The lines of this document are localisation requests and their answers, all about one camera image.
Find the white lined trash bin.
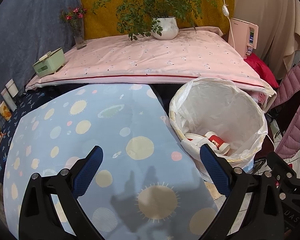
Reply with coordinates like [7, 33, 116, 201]
[169, 77, 268, 182]

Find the beige curtain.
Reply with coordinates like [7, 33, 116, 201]
[234, 0, 300, 80]

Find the red white paper bowl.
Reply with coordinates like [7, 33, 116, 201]
[185, 133, 206, 143]

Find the pink bedding mat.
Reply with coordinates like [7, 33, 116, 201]
[26, 27, 275, 96]

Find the glass vase with red flowers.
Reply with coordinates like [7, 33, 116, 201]
[60, 6, 87, 50]

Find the blue blanket backdrop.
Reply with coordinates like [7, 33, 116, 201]
[0, 0, 81, 102]

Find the white jar with lid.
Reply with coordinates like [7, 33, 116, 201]
[5, 79, 19, 98]

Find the pink water dispenser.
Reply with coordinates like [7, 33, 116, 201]
[228, 18, 258, 59]

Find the green plant in white pot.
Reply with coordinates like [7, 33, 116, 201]
[91, 0, 217, 41]

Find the mint green tissue box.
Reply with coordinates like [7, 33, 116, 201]
[33, 48, 65, 77]

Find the mustard yellow blanket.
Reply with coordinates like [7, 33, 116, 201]
[81, 0, 235, 40]

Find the blue planet pattern tablecloth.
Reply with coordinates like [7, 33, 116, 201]
[2, 83, 220, 240]

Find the navy floral cloth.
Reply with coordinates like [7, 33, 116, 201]
[0, 89, 56, 181]

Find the red white paper cup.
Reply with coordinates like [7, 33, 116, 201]
[204, 131, 230, 155]

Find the white tall tube bottle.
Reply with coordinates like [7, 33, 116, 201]
[1, 88, 17, 112]

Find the pink puffer jacket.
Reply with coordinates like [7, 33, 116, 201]
[270, 62, 300, 159]

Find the white cable with switch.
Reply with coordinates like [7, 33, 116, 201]
[218, 0, 237, 48]

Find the red cushion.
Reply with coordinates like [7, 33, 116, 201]
[244, 53, 279, 89]

